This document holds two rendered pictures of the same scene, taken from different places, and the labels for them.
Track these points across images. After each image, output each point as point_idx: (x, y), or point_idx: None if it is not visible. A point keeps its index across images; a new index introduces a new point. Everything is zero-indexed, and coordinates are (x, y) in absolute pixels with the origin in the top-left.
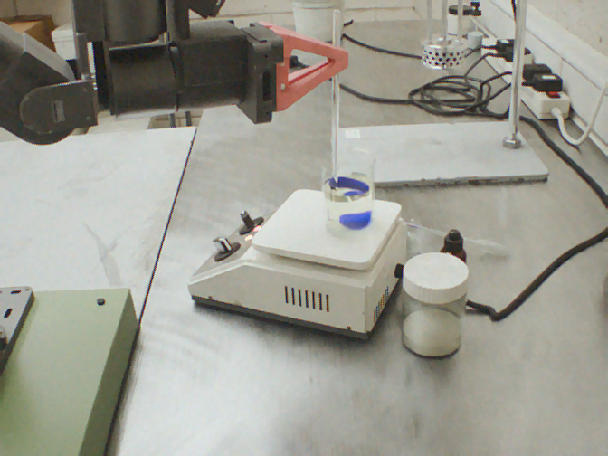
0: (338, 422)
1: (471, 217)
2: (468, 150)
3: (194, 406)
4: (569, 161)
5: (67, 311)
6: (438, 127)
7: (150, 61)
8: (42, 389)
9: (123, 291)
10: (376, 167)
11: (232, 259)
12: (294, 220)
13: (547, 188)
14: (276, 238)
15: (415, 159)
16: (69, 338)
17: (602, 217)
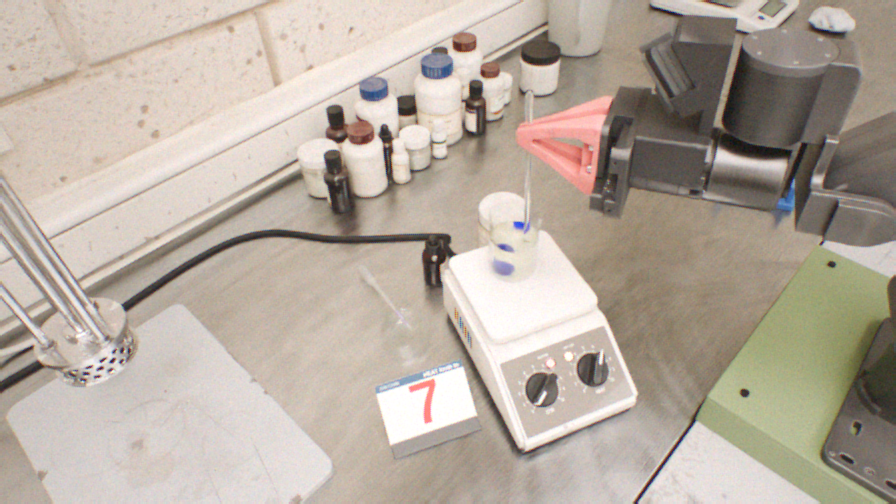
0: (609, 247)
1: (314, 320)
2: (150, 398)
3: (688, 310)
4: (125, 306)
5: (783, 405)
6: (65, 482)
7: None
8: (820, 331)
9: (716, 393)
10: (264, 456)
11: (604, 341)
12: (543, 300)
13: (207, 299)
14: (576, 290)
15: (212, 433)
16: (787, 368)
17: (247, 244)
